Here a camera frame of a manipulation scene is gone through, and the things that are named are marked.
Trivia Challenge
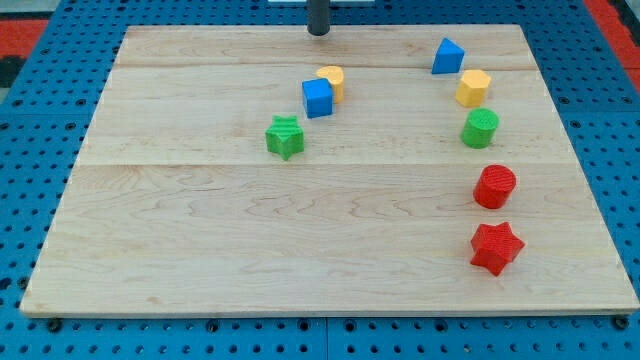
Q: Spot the yellow hexagon block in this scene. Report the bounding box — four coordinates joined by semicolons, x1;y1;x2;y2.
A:
455;70;491;108

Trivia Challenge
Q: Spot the blue triangle block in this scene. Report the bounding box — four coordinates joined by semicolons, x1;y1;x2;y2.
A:
431;38;465;74

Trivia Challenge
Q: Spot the wooden board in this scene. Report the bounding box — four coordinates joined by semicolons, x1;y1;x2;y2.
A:
20;25;639;319

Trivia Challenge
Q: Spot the green star block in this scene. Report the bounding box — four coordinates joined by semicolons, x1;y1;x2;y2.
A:
265;115;304;161

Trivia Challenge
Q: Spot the blue cube block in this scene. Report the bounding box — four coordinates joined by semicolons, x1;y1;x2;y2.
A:
301;78;333;118

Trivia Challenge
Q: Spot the yellow heart block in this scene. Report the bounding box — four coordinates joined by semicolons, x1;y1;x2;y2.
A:
316;65;345;104

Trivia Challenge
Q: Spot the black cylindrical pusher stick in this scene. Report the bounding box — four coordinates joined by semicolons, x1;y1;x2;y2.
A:
306;0;330;36

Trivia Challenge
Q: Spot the green cylinder block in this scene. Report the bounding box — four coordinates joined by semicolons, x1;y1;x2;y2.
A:
461;108;500;149

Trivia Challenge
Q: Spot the red cylinder block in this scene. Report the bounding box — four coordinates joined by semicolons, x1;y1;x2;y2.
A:
473;164;517;209

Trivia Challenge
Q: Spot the red star block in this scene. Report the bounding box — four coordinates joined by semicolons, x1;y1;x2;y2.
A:
470;222;525;276

